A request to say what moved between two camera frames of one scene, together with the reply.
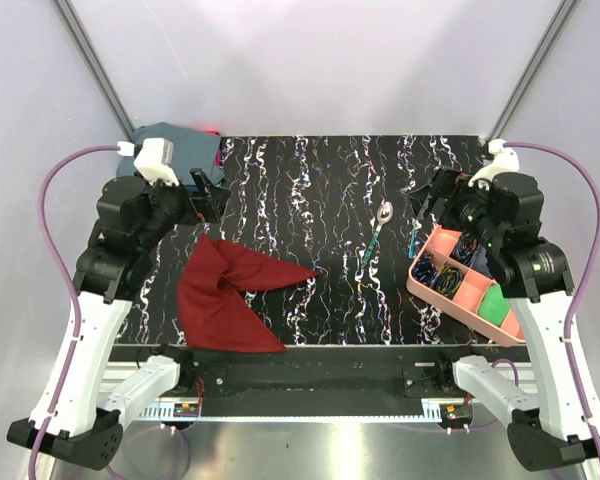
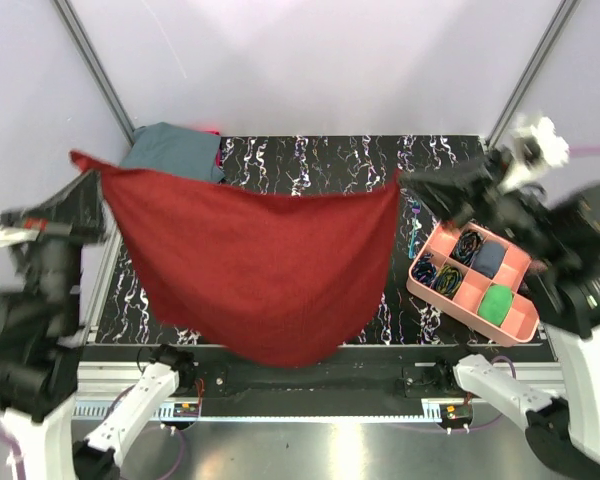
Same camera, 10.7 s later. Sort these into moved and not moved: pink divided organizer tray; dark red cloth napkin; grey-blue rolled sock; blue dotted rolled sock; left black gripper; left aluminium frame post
Moved: dark red cloth napkin; left black gripper
Not moved: grey-blue rolled sock; blue dotted rolled sock; pink divided organizer tray; left aluminium frame post
